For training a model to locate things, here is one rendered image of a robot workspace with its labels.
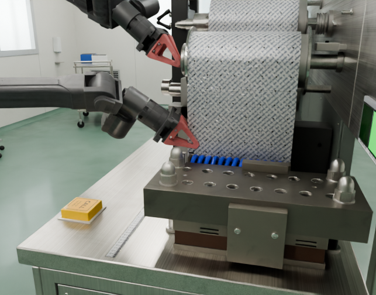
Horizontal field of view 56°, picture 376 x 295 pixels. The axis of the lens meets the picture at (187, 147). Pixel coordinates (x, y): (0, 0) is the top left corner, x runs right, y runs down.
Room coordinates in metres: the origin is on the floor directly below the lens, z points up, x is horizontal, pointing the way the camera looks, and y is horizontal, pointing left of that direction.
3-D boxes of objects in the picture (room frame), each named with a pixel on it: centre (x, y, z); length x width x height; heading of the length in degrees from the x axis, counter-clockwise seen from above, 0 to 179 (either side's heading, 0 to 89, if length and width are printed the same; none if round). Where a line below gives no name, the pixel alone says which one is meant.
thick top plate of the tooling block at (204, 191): (0.65, -0.13, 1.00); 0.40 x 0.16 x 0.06; 76
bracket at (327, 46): (0.79, -0.30, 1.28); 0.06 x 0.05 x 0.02; 76
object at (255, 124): (0.77, -0.11, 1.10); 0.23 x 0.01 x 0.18; 76
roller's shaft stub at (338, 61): (0.79, -0.30, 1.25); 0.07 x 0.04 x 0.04; 76
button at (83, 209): (0.76, 0.25, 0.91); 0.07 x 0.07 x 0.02; 76
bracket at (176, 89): (0.91, 0.02, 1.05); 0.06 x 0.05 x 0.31; 76
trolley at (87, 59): (5.51, 1.40, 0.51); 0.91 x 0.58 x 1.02; 10
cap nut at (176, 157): (0.74, 0.02, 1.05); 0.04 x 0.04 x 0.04
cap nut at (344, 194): (0.57, -0.27, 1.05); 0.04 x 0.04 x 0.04
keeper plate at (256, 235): (0.55, -0.12, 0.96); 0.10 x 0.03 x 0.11; 76
